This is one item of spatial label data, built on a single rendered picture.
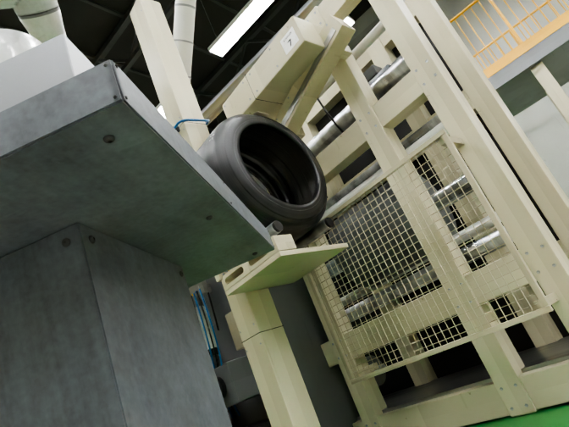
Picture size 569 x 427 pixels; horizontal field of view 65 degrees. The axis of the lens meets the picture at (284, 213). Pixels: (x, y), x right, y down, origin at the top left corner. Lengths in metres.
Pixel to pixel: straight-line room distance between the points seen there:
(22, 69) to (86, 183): 0.13
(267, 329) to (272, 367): 0.14
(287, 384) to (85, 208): 1.47
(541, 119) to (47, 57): 10.44
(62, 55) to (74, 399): 0.30
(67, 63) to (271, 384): 1.54
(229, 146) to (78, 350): 1.29
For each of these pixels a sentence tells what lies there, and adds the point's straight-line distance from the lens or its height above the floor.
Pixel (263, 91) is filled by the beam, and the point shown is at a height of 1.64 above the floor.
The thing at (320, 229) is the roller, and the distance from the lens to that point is 1.79.
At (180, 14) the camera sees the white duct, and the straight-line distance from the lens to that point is 2.94.
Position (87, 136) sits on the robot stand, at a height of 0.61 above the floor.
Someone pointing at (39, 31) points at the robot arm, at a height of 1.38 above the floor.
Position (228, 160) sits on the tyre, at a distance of 1.63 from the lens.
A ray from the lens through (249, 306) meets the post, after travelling 1.84.
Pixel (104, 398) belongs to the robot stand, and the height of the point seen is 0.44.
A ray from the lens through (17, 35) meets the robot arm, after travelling 0.80.
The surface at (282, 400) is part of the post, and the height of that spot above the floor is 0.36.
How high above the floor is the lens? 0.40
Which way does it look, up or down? 20 degrees up
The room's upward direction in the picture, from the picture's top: 23 degrees counter-clockwise
